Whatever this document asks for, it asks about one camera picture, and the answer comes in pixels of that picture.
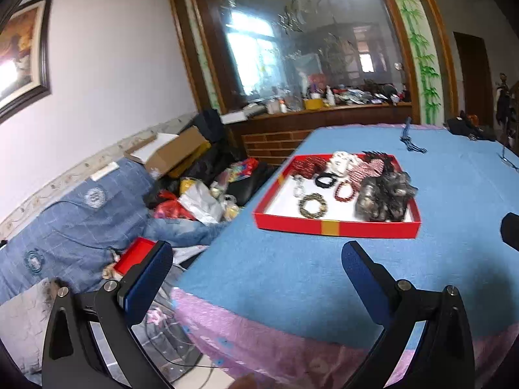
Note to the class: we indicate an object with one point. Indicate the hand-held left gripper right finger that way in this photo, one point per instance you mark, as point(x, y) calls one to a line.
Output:
point(363, 275)

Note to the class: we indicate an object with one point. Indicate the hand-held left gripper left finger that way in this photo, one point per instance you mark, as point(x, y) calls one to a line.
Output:
point(150, 279)

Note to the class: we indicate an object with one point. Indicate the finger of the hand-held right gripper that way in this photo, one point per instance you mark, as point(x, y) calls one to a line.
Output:
point(511, 231)

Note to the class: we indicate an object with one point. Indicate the grey organza scrunchie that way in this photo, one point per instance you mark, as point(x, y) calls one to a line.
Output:
point(371, 200)

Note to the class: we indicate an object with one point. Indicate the red box with white inside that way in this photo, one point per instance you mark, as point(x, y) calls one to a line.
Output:
point(292, 223)

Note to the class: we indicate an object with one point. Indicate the black ruffled scrunchie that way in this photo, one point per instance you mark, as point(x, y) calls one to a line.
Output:
point(329, 178)

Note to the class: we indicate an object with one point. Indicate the red plaid scrunchie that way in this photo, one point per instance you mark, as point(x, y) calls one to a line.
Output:
point(367, 170)

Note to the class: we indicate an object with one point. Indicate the white dotted scrunchie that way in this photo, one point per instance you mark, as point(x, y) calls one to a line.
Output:
point(342, 162)

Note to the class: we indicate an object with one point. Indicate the black hair claw clip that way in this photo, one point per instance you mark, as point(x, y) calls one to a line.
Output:
point(381, 156)

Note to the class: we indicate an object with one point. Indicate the red dotted scrunchie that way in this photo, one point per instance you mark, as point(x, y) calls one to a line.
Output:
point(308, 165)

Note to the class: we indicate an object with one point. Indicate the small red box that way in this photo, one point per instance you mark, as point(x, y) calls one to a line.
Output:
point(136, 253)

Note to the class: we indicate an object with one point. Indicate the red plastic bag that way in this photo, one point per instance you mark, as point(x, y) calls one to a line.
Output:
point(170, 210)

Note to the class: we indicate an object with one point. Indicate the blue tablecloth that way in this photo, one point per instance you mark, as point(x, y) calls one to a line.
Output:
point(284, 271)

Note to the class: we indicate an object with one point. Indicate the silver plastic bag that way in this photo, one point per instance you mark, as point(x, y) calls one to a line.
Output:
point(200, 204)

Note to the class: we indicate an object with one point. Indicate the blue plaid sofa cover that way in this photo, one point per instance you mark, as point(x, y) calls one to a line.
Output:
point(81, 219)

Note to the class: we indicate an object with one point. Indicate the black cloth bag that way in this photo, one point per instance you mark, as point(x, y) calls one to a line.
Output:
point(462, 126)

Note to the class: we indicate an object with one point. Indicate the open cardboard box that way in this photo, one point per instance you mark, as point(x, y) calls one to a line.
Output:
point(178, 150)

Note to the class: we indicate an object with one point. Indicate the grey cushion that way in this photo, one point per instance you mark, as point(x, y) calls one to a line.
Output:
point(24, 324)

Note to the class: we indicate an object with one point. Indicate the brown wooden door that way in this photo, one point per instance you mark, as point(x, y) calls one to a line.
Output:
point(474, 81)

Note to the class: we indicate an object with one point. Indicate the wooden counter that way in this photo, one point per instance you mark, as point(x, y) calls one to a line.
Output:
point(275, 129)

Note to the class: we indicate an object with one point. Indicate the yellow box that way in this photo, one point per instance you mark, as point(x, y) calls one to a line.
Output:
point(313, 104)

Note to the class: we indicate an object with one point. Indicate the white pump bottle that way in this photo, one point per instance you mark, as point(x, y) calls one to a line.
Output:
point(330, 96)

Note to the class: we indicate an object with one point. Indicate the flat white box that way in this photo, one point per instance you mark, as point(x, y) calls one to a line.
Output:
point(239, 116)

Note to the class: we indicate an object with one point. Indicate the framed painting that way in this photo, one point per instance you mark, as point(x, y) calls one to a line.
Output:
point(20, 56)

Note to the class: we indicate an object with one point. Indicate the thin frame eyeglasses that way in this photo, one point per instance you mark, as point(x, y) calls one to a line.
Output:
point(507, 162)

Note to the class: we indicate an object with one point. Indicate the dark coat on post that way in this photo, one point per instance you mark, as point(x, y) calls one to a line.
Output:
point(507, 105)

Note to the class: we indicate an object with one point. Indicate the green bamboo wall decal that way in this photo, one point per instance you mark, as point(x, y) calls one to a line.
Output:
point(421, 44)

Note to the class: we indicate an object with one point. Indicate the large etched wall mirror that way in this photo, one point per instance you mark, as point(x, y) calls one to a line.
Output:
point(292, 28)

